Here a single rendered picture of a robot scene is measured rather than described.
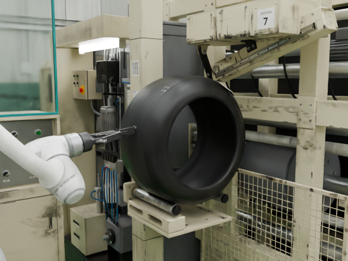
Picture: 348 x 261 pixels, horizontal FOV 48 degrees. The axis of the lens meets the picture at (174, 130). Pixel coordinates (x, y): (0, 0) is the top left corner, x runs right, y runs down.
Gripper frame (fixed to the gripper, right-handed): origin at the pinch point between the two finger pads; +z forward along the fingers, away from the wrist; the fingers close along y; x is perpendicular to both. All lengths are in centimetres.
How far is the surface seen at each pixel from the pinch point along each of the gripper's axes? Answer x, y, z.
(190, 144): 25, 38, 60
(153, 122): -3.2, -9.3, 7.8
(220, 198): 40, -9, 39
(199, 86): -14.2, -11.6, 31.0
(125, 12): -145, 881, 510
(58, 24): -125, 894, 310
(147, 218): 43.0, 6.2, 7.7
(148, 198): 35.1, 9.0, 11.3
